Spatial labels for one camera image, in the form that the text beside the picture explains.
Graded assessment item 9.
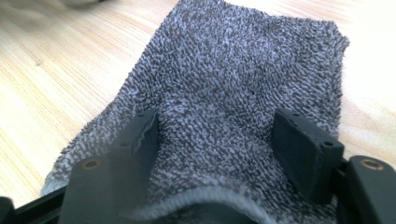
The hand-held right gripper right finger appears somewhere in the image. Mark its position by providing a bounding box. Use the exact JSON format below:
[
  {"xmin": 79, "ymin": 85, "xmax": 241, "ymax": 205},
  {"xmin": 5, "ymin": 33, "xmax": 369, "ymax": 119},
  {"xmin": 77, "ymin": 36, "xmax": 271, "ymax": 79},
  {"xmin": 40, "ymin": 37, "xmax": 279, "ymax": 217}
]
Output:
[{"xmin": 272, "ymin": 106, "xmax": 346, "ymax": 205}]

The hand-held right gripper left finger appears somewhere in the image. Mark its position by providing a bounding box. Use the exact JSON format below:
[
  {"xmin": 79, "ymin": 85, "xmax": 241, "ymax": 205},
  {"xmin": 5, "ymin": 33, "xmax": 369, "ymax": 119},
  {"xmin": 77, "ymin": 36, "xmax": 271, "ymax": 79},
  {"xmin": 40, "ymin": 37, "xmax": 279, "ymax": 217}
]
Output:
[{"xmin": 106, "ymin": 107, "xmax": 161, "ymax": 218}]

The grey terry cloth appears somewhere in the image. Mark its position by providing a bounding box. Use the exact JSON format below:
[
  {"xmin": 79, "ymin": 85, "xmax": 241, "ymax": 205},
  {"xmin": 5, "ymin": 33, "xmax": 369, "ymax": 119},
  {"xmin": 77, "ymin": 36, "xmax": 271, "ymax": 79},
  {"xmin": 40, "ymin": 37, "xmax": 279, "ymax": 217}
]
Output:
[{"xmin": 41, "ymin": 0, "xmax": 351, "ymax": 224}]

